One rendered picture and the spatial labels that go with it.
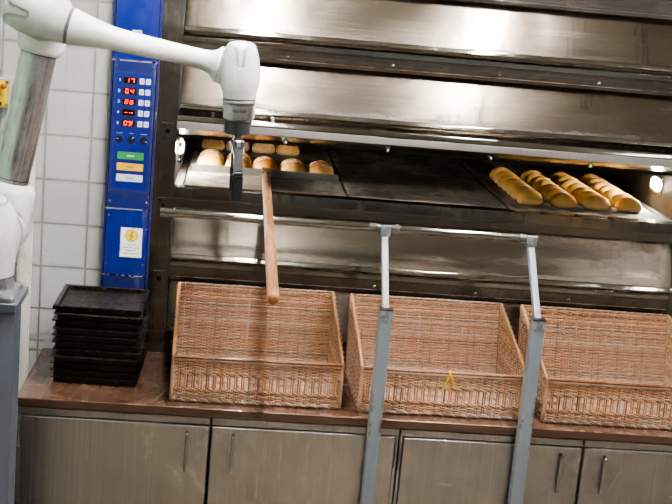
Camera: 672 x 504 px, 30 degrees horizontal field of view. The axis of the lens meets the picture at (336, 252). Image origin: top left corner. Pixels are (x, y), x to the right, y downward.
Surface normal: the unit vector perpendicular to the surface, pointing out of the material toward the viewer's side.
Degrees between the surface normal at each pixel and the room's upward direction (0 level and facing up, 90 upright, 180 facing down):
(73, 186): 90
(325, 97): 70
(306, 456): 90
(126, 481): 90
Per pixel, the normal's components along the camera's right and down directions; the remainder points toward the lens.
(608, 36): 0.09, -0.14
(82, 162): 0.07, 0.22
